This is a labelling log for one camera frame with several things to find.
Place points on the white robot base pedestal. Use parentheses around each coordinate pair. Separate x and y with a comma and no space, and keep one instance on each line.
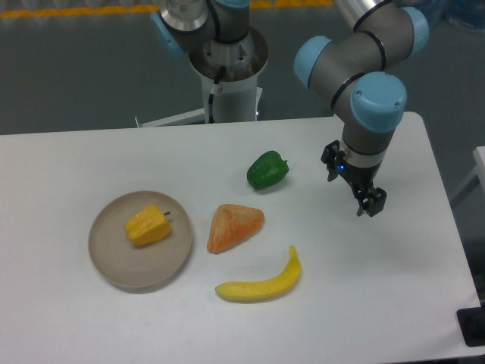
(229,82)

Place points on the yellow bell pepper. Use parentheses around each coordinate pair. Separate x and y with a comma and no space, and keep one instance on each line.
(149,225)

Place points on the yellow banana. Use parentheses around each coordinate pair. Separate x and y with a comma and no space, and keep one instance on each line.
(271,288)

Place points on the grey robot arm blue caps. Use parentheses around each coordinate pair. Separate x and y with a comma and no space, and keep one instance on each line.
(350,76)

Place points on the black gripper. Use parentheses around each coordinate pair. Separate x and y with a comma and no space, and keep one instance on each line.
(359,172)

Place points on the white furniture piece right edge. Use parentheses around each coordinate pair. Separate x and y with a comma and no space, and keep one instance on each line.
(473,179)

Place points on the beige round plate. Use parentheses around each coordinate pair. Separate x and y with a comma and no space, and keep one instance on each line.
(139,269)

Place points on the green bell pepper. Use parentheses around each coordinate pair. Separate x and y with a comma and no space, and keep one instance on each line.
(267,170)

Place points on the orange triangular sandwich toy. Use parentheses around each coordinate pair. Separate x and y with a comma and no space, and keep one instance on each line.
(232,224)

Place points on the black device at table edge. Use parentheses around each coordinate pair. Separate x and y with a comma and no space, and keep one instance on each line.
(471,323)

